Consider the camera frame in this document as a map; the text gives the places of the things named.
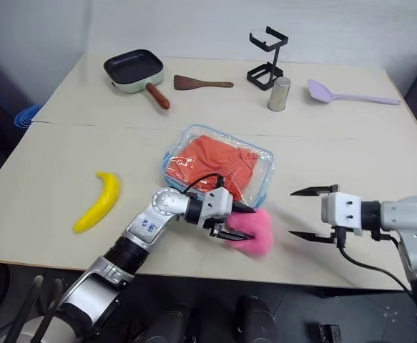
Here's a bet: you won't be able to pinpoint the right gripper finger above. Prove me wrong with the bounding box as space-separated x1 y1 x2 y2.
288 229 337 244
289 185 333 197

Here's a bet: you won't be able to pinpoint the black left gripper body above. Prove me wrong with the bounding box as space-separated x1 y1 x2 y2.
206 216 231 239

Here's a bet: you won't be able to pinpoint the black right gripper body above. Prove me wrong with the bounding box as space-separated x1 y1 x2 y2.
328 184 347 248

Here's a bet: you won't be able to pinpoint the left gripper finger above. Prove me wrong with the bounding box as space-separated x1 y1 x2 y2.
216 228 256 243
230 200 258 216

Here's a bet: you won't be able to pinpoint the pink fluffy cloth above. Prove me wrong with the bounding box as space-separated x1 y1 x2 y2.
225 208 276 258

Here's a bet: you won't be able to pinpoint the clear plastic pouch blue trim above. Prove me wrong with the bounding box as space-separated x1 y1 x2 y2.
162 124 277 210

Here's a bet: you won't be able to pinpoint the orange cloth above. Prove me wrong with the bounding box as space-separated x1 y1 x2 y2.
167 134 260 202

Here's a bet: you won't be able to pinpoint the dark rounded shape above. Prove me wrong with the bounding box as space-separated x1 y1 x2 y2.
145 302 199 343
233 294 280 343

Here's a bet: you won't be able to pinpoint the purple silicone spatula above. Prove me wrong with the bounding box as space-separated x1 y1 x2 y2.
307 78 403 106

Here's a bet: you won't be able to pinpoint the stainless steel cup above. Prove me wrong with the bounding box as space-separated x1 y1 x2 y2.
267 76 292 112

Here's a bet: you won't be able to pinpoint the yellow banana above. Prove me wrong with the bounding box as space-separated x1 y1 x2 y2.
72 171 122 235

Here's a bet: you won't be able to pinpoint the brown wooden spatula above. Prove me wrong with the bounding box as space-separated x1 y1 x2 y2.
173 74 235 91

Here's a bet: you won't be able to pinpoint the square pale green frying pan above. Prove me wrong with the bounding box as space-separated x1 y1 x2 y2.
102 49 172 111

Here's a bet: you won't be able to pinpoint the black tripod legs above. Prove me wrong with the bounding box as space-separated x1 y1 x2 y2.
4 274 65 343

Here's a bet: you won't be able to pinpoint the blue plastic stool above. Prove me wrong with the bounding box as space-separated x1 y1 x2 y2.
14 104 42 129

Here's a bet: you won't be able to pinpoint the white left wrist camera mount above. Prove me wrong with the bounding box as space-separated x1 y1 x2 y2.
201 187 233 227

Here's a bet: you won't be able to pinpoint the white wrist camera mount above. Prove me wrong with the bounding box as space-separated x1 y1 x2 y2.
201 187 233 227
320 191 365 237

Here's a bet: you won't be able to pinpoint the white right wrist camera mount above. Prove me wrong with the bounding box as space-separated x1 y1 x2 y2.
320 191 365 237

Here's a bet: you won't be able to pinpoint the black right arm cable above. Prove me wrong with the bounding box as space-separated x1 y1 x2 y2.
335 228 417 298

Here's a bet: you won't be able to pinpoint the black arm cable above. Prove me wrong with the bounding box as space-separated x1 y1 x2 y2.
335 228 417 298
183 173 225 197

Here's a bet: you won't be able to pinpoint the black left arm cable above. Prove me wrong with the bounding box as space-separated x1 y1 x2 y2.
183 173 225 197

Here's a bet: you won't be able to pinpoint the black metal wire rack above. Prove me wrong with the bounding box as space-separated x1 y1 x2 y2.
246 25 289 92

